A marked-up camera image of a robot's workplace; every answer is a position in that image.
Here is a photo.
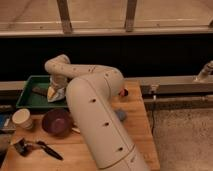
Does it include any grey towel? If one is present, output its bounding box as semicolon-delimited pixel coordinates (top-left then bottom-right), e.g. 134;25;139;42
50;88;65;102

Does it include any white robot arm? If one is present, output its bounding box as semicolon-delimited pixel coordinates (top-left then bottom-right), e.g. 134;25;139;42
45;55;150;171

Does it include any green plastic tray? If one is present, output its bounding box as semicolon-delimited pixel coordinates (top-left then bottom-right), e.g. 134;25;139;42
16;75;67;110

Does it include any dark brown block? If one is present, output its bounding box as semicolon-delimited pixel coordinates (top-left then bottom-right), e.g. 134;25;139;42
32;87;47;96

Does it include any purple bowl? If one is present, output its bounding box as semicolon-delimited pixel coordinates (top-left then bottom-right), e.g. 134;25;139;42
42;108;72;136

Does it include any white paper cup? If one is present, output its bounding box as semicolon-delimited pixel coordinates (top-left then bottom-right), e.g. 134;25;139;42
12;108;33;130

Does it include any blue object at edge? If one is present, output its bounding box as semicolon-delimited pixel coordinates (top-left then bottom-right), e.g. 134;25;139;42
0;115;11;129

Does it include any blue sponge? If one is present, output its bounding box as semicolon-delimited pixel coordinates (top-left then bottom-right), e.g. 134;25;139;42
115;109;127;121

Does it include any black binder clip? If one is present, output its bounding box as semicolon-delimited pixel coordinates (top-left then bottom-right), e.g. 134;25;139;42
13;138;32;157

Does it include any black handled tool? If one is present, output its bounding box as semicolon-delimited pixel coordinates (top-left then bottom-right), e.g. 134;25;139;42
36;141;63;160

